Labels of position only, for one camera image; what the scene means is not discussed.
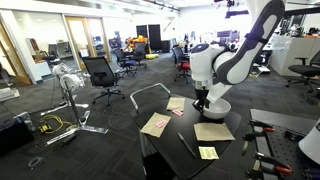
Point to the grey bowl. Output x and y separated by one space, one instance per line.
220 110

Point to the red seat office chair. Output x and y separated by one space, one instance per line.
182 66

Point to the orange yellow machine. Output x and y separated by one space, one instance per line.
138 40

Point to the black rolling cart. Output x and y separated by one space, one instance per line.
186 123

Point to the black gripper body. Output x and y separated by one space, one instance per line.
202 96

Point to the small black partition panel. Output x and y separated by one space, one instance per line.
141 30

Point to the yellow sticky note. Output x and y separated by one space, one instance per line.
208 152

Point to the black armrest office chair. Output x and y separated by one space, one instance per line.
303 70

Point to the wooden framed glass door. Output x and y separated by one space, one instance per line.
106 40
68 36

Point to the black mesh office chair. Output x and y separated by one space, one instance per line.
100 71

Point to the black power brick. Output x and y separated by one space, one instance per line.
69 138

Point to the pink sticky note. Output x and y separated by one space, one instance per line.
161 123
177 112

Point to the silver metal floor stand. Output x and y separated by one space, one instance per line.
75 110

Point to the computer monitors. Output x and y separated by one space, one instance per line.
228 35

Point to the white counter desk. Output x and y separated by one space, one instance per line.
290 56

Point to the blue seat office chair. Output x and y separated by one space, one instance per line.
128 62

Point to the black pen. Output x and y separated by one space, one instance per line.
186 144

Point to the black perforated robot table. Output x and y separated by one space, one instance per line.
283 150

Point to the overhead camera on mount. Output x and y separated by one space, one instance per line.
236 13

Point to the black equipment case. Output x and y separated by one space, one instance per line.
13 136

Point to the dark office chair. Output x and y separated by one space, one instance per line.
52 51

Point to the plain wooden door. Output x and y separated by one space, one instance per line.
13 66

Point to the tall black partition panel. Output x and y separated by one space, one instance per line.
155 35

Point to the white flat box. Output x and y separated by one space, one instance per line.
7 94

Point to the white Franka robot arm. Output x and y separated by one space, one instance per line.
233 66

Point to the yellow floor object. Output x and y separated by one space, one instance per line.
151 56

